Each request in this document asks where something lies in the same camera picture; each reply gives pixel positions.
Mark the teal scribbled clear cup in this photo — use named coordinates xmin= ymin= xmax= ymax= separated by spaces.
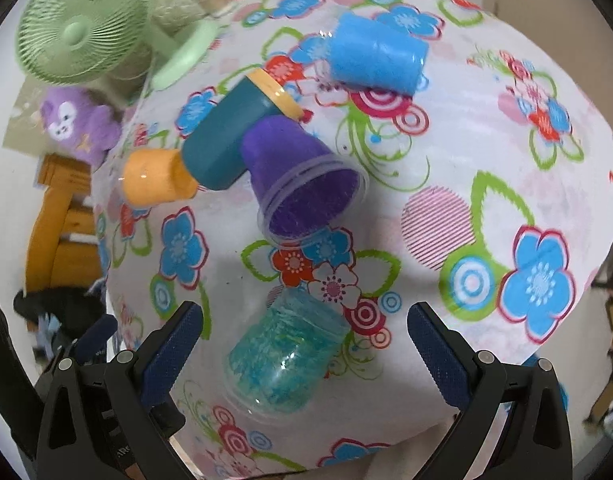
xmin=224 ymin=288 xmax=350 ymax=417

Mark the dark teal cup yellow rim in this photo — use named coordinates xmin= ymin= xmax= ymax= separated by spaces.
xmin=180 ymin=68 xmax=303 ymax=191

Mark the floral tablecloth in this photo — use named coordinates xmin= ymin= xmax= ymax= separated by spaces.
xmin=93 ymin=0 xmax=613 ymax=479

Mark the purple plush toy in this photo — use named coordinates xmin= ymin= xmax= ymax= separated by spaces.
xmin=40 ymin=87 xmax=122 ymax=169

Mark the green desk fan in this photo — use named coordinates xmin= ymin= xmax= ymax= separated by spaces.
xmin=16 ymin=0 xmax=218 ymax=91

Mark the wooden chair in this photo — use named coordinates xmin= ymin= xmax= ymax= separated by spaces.
xmin=23 ymin=154 xmax=102 ymax=292

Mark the beige patterned board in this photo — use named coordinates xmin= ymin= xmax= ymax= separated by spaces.
xmin=3 ymin=77 xmax=56 ymax=157

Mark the purple plastic cup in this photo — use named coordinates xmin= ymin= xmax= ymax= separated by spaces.
xmin=240 ymin=115 xmax=369 ymax=246

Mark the blue plastic cup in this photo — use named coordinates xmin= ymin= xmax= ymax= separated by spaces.
xmin=327 ymin=13 xmax=429 ymax=96

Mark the orange plastic cup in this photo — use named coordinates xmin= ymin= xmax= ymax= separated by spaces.
xmin=120 ymin=148 xmax=199 ymax=208

